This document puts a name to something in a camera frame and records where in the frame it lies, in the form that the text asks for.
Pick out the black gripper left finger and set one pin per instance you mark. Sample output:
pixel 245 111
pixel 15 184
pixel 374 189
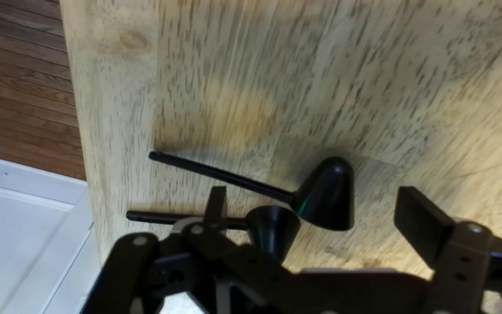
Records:
pixel 146 273

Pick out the black measuring spoon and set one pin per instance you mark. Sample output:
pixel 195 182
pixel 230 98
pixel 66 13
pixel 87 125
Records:
pixel 325 194
pixel 271 229

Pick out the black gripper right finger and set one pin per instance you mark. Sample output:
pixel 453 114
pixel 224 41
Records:
pixel 470 262

